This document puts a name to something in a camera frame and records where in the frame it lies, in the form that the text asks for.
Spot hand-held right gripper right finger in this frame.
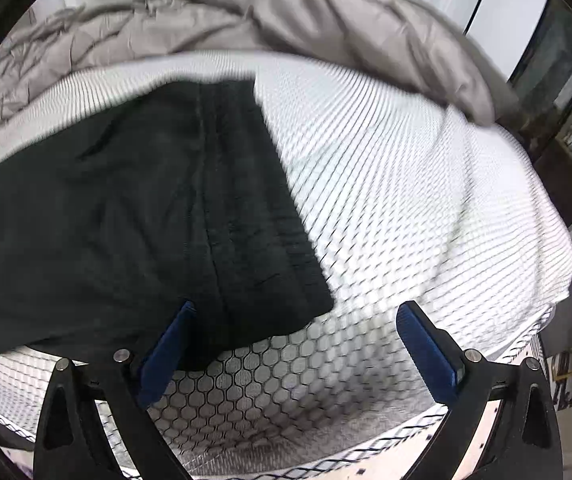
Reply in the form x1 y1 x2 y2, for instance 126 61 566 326
381 301 564 480

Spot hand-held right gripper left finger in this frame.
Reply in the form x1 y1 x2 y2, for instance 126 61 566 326
33 301 198 480

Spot white honeycomb mattress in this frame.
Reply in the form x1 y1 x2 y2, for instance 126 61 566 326
0 50 572 480

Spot black pants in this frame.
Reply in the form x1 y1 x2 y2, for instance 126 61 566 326
0 77 336 372

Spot grey duvet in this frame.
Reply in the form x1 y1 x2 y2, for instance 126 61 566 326
0 0 507 148

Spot dark wooden shelf unit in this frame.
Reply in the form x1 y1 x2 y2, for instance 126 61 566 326
508 0 572 231

